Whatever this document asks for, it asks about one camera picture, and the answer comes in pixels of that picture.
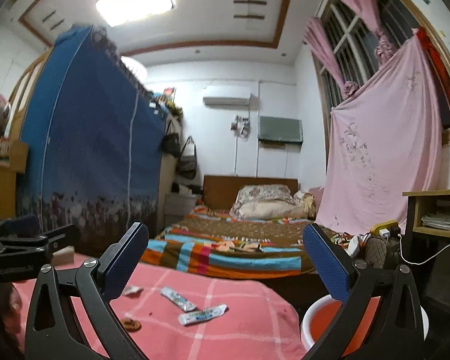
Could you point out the wooden cabinet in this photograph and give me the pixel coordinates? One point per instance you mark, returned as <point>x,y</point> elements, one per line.
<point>3,172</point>

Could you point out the pink hanging sheet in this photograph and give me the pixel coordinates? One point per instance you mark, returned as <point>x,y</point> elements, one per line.
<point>378,150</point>

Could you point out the stack of papers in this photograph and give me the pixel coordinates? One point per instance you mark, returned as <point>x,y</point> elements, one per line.
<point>442,220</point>

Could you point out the blue fabric wardrobe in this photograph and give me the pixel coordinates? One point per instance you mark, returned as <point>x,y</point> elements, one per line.
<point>90,138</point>

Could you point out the yellow power strip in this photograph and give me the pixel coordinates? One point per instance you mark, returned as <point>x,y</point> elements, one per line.
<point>385,229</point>

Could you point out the television with grey-green cover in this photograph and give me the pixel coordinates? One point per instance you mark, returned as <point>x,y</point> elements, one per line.
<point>280,129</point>

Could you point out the pink tied curtain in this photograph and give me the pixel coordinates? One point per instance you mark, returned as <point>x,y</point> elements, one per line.
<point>332,56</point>
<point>356,11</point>

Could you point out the wooden bed headboard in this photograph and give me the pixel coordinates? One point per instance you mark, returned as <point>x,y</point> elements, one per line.
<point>217,187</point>

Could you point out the brown food scrap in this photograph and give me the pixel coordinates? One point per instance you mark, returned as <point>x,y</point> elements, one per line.
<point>131,324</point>

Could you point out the wooden desk with shelf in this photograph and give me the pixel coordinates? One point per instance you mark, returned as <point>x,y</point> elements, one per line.
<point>435,210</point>

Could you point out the black hanging handbag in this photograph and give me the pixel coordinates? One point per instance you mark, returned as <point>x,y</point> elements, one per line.
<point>171,144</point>

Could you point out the ceiling light panel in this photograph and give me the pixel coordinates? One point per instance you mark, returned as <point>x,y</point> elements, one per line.
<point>135,2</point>

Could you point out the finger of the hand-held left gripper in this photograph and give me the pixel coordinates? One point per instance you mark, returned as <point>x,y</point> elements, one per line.
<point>28,222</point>
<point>62,238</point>

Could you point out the window with white frame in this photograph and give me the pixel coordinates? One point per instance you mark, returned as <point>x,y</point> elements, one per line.
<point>360,45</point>

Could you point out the brown patterned bag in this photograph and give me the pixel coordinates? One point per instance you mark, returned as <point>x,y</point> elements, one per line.
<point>378,249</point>

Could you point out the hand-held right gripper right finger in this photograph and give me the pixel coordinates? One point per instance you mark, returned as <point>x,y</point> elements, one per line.
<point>328,262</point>

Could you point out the beige tissue box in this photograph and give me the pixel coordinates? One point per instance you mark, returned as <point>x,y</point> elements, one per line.
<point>64,255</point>

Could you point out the long silver printed wrapper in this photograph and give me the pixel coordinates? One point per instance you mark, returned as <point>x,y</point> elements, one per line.
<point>178,299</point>

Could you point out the cream pillow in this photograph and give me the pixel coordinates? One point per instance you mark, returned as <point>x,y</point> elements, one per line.
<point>270,210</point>

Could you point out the grey torn wrapper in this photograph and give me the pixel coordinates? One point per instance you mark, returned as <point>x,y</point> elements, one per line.
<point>131,290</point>

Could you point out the colourful striped blanket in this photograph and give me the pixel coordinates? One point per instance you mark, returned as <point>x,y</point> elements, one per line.
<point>228,247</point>

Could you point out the red cloth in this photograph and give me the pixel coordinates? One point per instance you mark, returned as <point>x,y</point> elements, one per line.
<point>433,52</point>

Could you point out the pink checkered blanket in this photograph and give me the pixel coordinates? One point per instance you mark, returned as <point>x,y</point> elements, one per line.
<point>217,337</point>

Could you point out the white air conditioner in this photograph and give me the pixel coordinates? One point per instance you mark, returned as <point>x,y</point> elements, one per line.
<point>227,95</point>

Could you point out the yellow folded cloth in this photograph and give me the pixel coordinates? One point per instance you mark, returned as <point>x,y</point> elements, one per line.
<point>305,198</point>

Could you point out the white bin with orange inside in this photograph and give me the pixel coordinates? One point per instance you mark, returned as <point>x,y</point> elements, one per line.
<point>322,317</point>

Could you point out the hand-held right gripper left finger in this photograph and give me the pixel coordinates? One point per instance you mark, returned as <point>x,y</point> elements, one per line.
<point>125,262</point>

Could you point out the grey hanging handbag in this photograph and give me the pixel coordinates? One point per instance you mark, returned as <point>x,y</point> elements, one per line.
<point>187,161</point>

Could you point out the floral pillow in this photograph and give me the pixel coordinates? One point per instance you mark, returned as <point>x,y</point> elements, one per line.
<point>264,193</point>

